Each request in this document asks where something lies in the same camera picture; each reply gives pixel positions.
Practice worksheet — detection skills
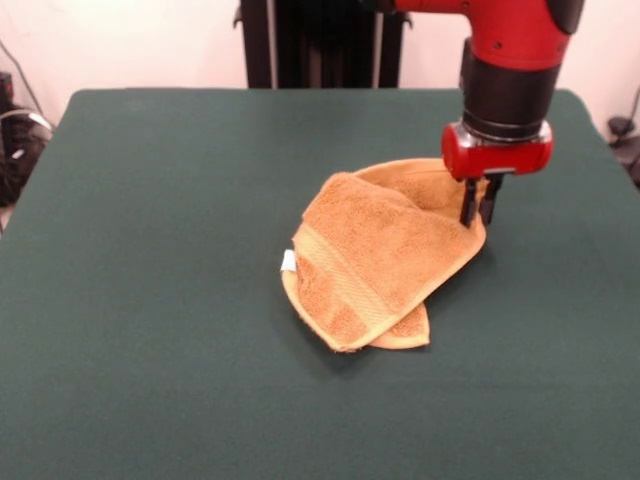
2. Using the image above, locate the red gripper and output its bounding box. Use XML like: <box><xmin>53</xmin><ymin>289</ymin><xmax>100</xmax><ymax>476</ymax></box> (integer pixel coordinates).
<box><xmin>440</xmin><ymin>119</ymin><xmax>555</xmax><ymax>229</ymax></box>

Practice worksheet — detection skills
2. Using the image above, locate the orange terry towel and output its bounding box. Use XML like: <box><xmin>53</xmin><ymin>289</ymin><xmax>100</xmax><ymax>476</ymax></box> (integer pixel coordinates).
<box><xmin>276</xmin><ymin>157</ymin><xmax>489</xmax><ymax>354</ymax></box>

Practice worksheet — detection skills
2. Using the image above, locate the dark green table cloth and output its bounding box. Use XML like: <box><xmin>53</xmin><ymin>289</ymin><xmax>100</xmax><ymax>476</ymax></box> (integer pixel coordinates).
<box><xmin>0</xmin><ymin>87</ymin><xmax>640</xmax><ymax>480</ymax></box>

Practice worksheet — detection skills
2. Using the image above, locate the thin grey pole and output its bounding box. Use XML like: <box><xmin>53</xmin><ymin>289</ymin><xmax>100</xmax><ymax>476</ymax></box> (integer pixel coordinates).
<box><xmin>0</xmin><ymin>39</ymin><xmax>54</xmax><ymax>132</ymax></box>

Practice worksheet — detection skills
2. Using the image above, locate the grey pedestal leg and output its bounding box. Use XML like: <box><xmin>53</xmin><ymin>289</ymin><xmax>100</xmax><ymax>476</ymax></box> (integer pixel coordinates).
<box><xmin>607</xmin><ymin>115</ymin><xmax>640</xmax><ymax>189</ymax></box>

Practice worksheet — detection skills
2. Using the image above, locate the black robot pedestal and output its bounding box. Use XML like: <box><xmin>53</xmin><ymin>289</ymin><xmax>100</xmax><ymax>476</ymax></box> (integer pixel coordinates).
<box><xmin>232</xmin><ymin>0</ymin><xmax>414</xmax><ymax>90</ymax></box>

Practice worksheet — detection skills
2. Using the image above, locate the black equipment with cables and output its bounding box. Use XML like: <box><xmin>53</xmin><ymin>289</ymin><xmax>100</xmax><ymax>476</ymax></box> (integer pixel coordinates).
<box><xmin>0</xmin><ymin>72</ymin><xmax>54</xmax><ymax>207</ymax></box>

